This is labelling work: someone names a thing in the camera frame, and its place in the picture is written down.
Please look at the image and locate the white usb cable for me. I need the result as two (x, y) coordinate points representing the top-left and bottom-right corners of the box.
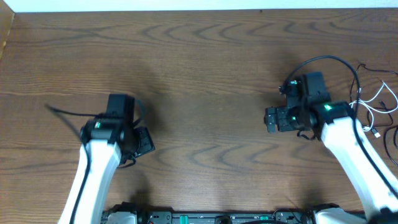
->
(349, 80), (398, 132)

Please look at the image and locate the thick black usb cable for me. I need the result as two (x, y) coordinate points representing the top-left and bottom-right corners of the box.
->
(365, 101), (398, 167)

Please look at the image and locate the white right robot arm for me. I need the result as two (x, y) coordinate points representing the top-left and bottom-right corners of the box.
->
(264, 101), (397, 223)

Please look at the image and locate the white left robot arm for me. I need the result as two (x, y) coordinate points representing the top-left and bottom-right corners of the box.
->
(59, 94), (155, 223)

